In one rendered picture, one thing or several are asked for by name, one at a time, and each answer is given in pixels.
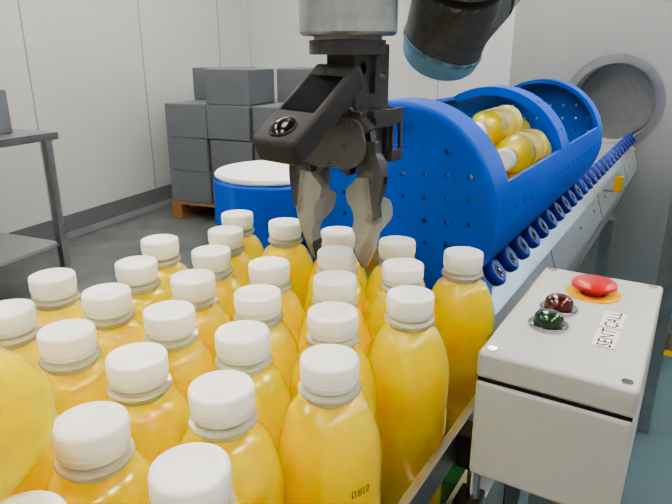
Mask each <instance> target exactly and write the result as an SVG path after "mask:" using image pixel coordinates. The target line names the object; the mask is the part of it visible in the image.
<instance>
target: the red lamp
mask: <svg viewBox="0 0 672 504"><path fill-rule="evenodd" d="M544 306H545V307H546V308H551V309H555V310H558V311H559V312H568V311H571V310H573V308H574V302H573V300H572V298H571V297H570V296H568V295H566V294H563V293H551V294H549V295H548V296H546V298H545V301H544Z"/></svg>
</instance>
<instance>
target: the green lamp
mask: <svg viewBox="0 0 672 504"><path fill-rule="evenodd" d="M533 322H534V323H535V324H536V325H538V326H540V327H544V328H549V329H558V328H562V327H563V326H564V323H565V320H564V316H563V315H562V314H561V312H559V311H558V310H555V309H551V308H542V309H539V310H538V311H536V312H535V314H534V317H533Z"/></svg>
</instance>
